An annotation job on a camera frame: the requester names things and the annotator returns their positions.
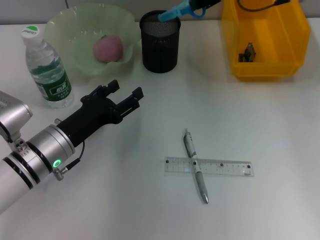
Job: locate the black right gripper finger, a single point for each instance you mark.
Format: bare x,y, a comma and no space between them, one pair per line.
196,3
212,2

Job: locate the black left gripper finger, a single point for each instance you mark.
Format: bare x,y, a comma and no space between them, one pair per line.
113,86
137,93

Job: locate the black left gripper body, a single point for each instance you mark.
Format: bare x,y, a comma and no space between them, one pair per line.
92,115

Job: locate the blue capped scissors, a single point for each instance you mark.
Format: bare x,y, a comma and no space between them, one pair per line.
172,12

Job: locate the pink peach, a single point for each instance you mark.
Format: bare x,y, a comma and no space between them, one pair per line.
107,50

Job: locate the clear green-label water bottle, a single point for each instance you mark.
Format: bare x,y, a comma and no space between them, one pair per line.
47,67

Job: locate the grey ballpoint pen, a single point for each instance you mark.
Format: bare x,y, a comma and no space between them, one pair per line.
201,180

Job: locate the clear plastic ruler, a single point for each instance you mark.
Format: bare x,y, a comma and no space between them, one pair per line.
225,170

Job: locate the black mesh pen holder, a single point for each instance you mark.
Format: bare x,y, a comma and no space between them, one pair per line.
160,50

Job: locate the pale green fruit bowl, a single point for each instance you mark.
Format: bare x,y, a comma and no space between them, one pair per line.
75,37

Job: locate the yellow plastic bin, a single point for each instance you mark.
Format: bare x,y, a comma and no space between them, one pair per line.
275,37

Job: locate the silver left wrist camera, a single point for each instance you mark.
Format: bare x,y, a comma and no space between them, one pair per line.
12,112

